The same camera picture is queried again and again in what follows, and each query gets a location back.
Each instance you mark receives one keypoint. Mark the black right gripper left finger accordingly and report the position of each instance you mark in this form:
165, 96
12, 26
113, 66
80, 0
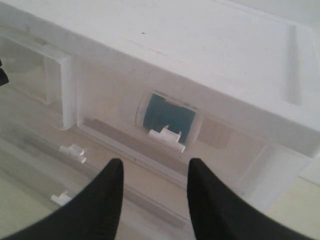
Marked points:
93, 214

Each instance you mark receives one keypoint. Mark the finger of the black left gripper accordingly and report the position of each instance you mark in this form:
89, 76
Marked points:
3, 76

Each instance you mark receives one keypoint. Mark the white plastic drawer cabinet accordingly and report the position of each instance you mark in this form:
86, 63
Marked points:
253, 71

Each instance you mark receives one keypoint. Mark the clear plastic container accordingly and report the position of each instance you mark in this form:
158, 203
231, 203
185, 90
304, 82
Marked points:
37, 192
143, 189

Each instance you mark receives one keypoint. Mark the white bottle blue label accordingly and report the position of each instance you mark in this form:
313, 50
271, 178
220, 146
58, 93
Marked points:
156, 111

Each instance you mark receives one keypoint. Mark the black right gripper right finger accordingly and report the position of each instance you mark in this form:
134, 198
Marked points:
217, 213

